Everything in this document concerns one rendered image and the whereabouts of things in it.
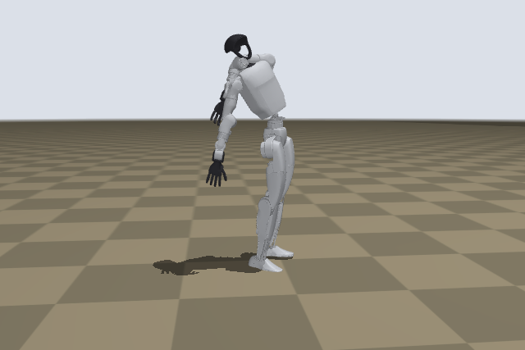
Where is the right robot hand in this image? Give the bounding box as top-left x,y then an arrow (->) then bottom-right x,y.
206,151 -> 227,187

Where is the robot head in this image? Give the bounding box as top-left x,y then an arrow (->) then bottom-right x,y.
224,34 -> 255,68

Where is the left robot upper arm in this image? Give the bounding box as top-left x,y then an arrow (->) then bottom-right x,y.
232,53 -> 276,70

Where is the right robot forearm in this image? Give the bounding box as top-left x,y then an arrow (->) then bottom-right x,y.
214,115 -> 235,160

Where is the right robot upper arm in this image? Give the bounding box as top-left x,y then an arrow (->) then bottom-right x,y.
221,76 -> 244,128

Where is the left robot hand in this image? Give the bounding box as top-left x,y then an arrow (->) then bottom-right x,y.
210,89 -> 225,125

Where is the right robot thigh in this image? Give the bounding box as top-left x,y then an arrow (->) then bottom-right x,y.
259,136 -> 286,213

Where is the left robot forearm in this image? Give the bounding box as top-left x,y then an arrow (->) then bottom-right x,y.
223,63 -> 240,98

